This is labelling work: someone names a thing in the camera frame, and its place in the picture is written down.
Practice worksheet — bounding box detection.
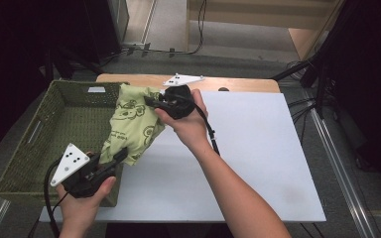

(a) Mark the person's left hand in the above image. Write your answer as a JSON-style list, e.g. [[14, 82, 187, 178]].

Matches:
[[57, 177, 117, 231]]

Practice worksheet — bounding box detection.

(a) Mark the left hand-held gripper cable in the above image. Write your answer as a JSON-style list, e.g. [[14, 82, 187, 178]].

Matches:
[[43, 158, 64, 238]]

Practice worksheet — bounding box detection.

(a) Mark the light wooden furniture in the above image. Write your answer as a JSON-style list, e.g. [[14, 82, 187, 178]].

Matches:
[[187, 0, 345, 60]]

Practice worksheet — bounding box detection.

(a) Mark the person's right hand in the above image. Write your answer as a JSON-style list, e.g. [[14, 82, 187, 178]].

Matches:
[[154, 88, 212, 152]]

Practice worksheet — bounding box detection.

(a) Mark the right hand-held gripper cable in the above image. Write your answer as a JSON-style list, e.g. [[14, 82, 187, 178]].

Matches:
[[178, 93, 221, 157]]

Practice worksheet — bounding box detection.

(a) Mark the black cable bundle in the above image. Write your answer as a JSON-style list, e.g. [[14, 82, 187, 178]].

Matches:
[[287, 97, 318, 143]]

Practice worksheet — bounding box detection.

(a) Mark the dark cabinet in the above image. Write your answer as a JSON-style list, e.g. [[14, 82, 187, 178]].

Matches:
[[82, 0, 131, 63]]

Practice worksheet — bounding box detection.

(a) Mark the white table board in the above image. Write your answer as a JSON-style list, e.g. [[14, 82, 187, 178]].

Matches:
[[39, 90, 327, 223]]

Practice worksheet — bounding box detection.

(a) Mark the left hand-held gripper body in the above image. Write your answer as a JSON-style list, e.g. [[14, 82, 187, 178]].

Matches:
[[50, 143, 117, 199]]

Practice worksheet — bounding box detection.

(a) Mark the black hanging cable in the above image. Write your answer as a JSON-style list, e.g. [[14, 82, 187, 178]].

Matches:
[[125, 0, 208, 56]]

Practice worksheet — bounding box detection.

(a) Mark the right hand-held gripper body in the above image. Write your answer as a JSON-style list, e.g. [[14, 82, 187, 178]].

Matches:
[[162, 72, 205, 120]]

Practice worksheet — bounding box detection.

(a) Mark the black metal stand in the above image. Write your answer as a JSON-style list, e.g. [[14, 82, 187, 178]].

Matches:
[[39, 46, 103, 83], [271, 53, 331, 120]]

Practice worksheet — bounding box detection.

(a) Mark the green woven basket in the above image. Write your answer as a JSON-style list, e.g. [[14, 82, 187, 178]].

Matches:
[[0, 79, 136, 208]]

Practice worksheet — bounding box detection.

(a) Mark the green printed baby romper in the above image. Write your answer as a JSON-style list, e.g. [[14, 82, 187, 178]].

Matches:
[[98, 82, 167, 167]]

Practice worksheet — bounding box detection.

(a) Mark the black curtain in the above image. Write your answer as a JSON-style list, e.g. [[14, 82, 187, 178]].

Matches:
[[0, 0, 90, 160], [317, 0, 381, 196]]

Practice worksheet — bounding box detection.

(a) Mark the hand-held gripper cable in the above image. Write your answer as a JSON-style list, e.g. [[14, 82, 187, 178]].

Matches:
[[43, 158, 64, 238], [178, 93, 221, 157]]

